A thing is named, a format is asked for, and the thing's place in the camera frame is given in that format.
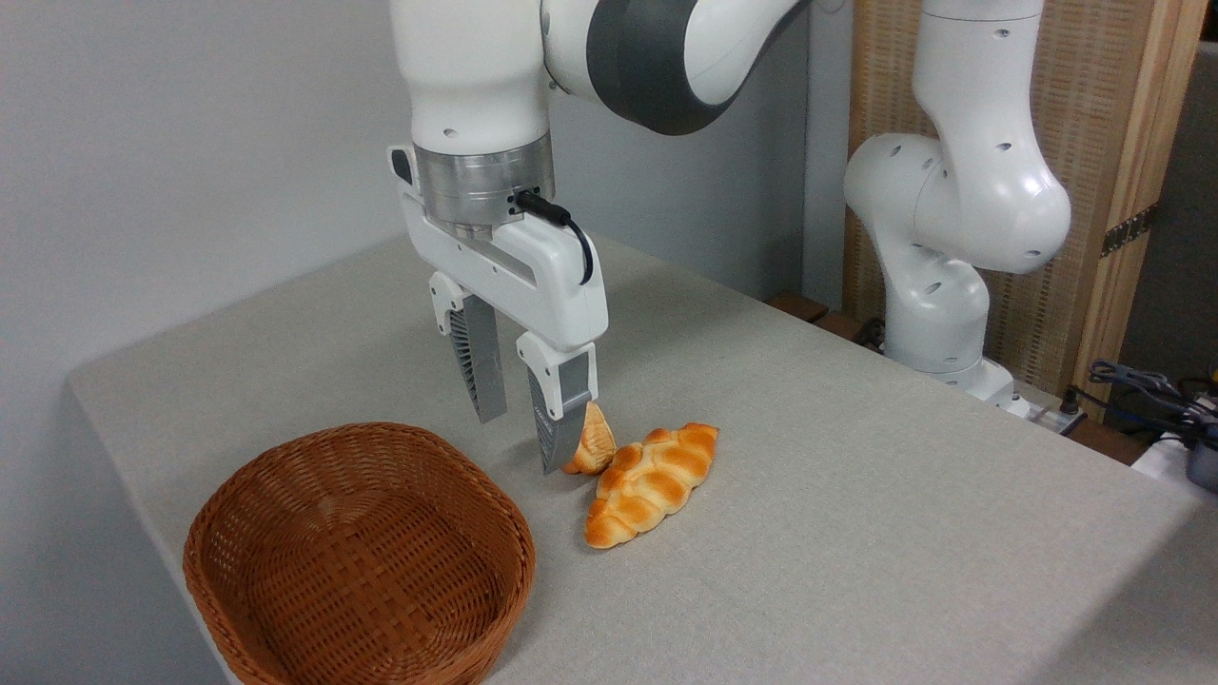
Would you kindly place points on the small golden bread roll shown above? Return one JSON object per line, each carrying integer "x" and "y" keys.
{"x": 599, "y": 445}

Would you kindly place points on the brown wooden board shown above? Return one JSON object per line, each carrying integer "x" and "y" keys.
{"x": 842, "y": 328}
{"x": 797, "y": 306}
{"x": 1109, "y": 442}

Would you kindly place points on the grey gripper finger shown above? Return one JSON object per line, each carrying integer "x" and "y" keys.
{"x": 568, "y": 393}
{"x": 485, "y": 364}

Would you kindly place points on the dark metal screen hinge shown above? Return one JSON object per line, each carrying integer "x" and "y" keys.
{"x": 1128, "y": 231}

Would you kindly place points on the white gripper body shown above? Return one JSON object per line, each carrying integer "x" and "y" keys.
{"x": 540, "y": 279}

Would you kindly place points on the braided golden bread loaf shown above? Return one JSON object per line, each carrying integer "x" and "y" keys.
{"x": 647, "y": 485}

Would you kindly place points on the brown wicker basket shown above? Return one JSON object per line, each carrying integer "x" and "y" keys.
{"x": 362, "y": 571}

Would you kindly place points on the wooden woven folding screen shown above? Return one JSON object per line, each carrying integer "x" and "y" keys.
{"x": 1080, "y": 95}

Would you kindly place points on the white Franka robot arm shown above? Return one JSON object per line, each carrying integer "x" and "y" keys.
{"x": 952, "y": 190}

